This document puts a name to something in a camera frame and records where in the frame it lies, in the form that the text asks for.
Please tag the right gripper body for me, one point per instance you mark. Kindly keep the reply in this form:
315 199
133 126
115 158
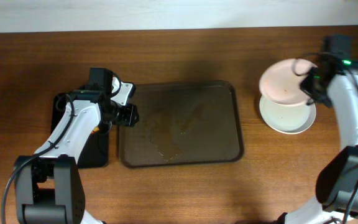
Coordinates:
307 86

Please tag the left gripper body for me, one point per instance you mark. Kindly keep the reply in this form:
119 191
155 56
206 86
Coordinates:
129 115

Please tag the green and orange sponge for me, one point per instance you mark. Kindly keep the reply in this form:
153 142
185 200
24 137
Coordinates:
96 130

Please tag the white plate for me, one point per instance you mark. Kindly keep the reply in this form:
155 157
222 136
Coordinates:
291 129
280 83

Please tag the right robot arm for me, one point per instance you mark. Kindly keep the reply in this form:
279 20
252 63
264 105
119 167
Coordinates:
334 83

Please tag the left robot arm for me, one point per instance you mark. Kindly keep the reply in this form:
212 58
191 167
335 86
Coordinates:
48 187

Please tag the black rectangular tray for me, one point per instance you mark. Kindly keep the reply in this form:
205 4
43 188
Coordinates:
95 153

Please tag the brown plastic serving tray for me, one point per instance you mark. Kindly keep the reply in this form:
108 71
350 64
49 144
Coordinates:
183 124

